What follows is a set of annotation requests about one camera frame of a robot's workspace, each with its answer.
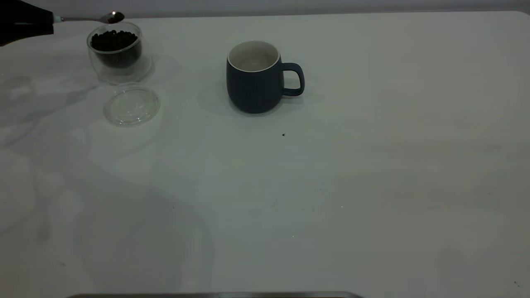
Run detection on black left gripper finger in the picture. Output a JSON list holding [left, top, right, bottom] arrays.
[[0, 0, 55, 24], [0, 21, 55, 46]]

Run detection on spoon with pale blue handle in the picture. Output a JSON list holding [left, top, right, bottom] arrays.
[[53, 11, 125, 24]]

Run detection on dark grey ceramic mug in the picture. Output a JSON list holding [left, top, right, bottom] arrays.
[[226, 40, 306, 115]]

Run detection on clear glass lid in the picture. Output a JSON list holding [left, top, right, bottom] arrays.
[[104, 82, 161, 127]]

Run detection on double-wall clear glass cup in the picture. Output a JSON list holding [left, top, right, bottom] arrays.
[[86, 22, 153, 84]]

